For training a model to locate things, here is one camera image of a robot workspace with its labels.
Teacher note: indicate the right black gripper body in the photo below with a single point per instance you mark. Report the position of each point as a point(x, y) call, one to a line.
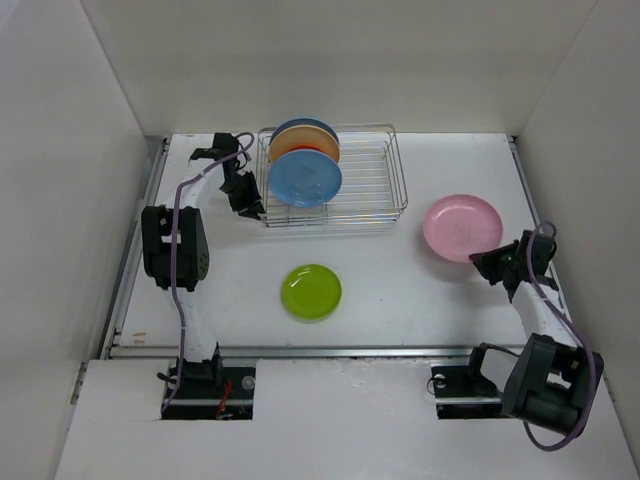
point(515, 264)

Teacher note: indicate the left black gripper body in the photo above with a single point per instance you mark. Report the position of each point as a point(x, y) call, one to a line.
point(241, 193)

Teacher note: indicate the pink plate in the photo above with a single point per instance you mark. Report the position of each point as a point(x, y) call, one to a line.
point(457, 226)

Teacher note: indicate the blue plate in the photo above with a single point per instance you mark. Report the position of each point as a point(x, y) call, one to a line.
point(305, 178)
point(304, 121)

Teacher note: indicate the small orange plate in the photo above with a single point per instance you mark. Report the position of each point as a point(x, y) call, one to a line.
point(306, 147)

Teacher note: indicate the lime green plate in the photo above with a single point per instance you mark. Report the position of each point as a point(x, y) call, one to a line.
point(311, 292)

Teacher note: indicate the wire dish rack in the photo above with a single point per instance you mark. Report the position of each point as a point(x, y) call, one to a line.
point(373, 191)

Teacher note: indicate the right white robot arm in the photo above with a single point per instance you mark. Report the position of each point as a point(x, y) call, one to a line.
point(554, 380)

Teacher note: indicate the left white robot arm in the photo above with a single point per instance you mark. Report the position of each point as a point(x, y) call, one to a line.
point(176, 253)

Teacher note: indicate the tan orange plate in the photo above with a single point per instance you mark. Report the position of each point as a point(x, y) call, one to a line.
point(303, 135)

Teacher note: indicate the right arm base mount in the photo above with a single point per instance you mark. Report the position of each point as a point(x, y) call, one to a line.
point(459, 395)

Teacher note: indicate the metal rail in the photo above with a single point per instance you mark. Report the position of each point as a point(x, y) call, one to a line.
point(291, 352)

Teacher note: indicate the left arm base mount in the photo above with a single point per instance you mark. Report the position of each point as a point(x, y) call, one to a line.
point(216, 390)

